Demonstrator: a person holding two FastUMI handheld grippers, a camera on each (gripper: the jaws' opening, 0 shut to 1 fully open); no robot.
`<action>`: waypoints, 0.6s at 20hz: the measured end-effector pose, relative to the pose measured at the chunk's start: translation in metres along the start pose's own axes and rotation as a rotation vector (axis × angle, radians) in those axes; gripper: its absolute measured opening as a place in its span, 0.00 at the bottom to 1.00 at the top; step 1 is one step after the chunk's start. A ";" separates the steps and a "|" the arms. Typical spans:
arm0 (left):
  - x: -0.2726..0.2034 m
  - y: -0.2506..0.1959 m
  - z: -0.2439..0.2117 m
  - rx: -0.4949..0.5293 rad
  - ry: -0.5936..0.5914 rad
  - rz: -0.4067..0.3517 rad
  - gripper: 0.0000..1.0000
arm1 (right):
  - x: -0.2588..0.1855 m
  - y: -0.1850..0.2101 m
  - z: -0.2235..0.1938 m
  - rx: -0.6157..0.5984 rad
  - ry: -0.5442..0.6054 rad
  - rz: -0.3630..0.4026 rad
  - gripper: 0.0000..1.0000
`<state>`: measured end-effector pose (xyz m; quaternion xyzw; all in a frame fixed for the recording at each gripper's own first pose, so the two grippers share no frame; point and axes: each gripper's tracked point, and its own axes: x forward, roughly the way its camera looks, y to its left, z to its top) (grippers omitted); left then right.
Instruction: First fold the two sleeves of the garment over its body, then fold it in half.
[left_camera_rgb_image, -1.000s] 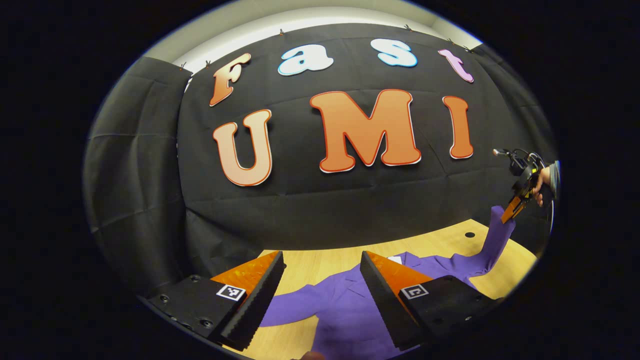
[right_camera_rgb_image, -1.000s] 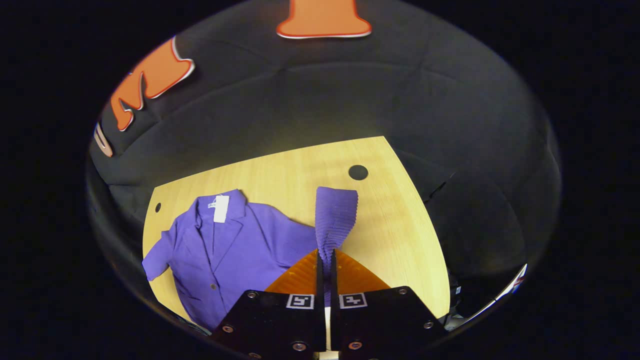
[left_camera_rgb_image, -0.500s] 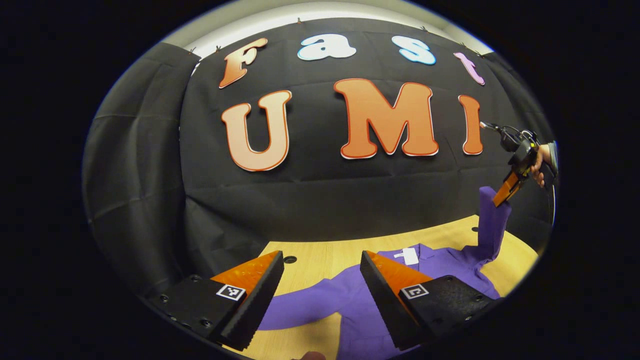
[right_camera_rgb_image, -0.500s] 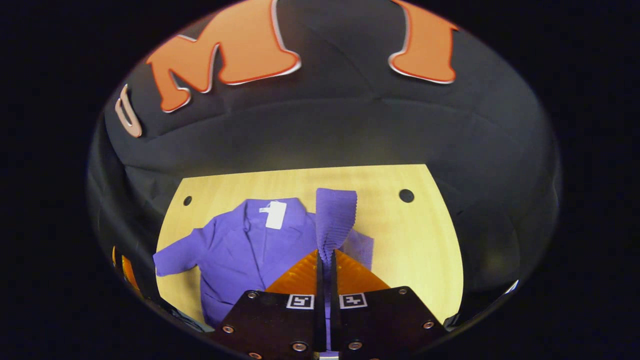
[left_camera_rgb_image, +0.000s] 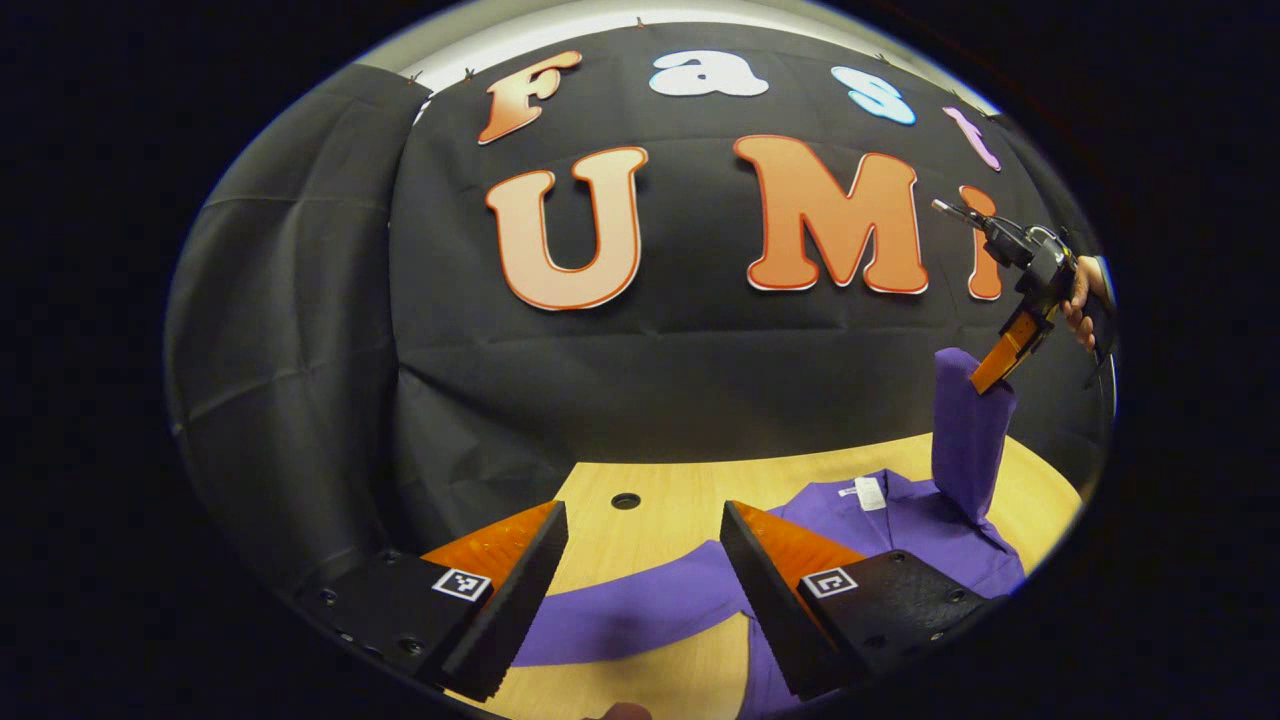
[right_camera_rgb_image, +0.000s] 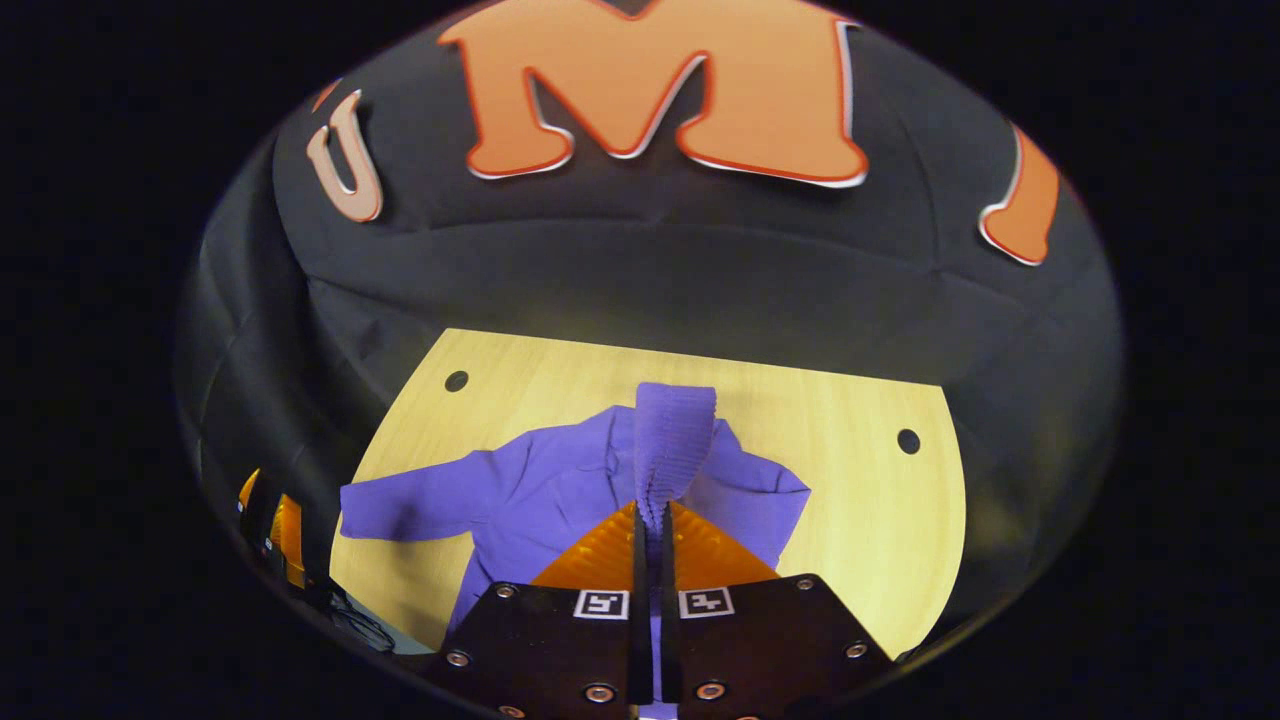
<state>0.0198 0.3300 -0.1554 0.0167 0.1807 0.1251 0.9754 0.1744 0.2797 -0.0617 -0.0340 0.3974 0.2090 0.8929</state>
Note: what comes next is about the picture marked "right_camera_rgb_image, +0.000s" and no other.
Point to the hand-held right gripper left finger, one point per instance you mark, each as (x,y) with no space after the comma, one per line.
(560,650)

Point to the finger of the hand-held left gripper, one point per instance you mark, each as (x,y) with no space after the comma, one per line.
(248,490)
(290,540)

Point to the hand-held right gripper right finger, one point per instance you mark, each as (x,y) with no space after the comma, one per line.
(770,650)

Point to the purple button shirt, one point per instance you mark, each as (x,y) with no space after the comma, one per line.
(560,490)

